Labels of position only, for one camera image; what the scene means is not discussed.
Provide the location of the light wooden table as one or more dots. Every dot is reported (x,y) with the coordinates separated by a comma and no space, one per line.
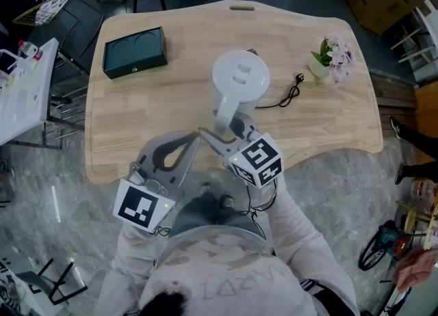
(154,113)

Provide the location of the person's right shoe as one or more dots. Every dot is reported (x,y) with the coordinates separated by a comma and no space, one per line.
(226,201)

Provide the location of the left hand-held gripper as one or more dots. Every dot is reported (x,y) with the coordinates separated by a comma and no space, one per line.
(137,205)

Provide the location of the green and red power tool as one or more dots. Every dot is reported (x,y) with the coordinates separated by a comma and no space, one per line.
(395,241)

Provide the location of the person's right forearm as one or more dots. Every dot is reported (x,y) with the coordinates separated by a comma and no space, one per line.
(297,229)

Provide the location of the black metal frame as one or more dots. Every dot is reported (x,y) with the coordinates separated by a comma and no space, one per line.
(393,299)

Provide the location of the white electric kettle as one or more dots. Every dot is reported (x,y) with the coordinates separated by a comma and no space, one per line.
(239,75)

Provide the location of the black metal stand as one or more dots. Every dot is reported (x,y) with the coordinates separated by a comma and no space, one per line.
(51,284)

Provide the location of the person's shoe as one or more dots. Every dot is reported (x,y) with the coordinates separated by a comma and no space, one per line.
(206,188)
(226,201)

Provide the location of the pink flowers in white pot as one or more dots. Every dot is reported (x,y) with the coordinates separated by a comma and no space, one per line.
(337,58)

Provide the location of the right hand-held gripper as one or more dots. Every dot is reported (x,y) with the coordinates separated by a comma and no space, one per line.
(260,160)

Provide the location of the white side table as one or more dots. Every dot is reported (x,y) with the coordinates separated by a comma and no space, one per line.
(24,99)

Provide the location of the person's left forearm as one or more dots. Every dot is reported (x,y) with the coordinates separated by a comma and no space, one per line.
(133,249)

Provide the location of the clear bottle with red label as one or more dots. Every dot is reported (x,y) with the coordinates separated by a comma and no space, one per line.
(31,49)

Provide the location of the dark green box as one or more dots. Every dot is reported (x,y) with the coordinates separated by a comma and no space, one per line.
(135,54)

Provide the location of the white arched faucet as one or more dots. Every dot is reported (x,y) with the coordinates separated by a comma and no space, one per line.
(7,55)

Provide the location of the person's white sweatshirt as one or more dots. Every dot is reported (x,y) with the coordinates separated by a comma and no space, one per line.
(232,273)

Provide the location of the yellow floor mat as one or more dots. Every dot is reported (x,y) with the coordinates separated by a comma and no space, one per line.
(427,109)

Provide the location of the person's left shoe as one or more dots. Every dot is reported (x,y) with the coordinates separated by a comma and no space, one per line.
(206,188)

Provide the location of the white desk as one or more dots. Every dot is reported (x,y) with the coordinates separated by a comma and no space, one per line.
(422,48)

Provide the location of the person's grey trousers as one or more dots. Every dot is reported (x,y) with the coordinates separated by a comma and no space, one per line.
(208,213)

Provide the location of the dark wooden pallet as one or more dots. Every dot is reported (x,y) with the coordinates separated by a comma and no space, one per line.
(393,99)

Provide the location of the clear plastic jug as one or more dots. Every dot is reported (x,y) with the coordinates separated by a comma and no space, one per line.
(424,189)

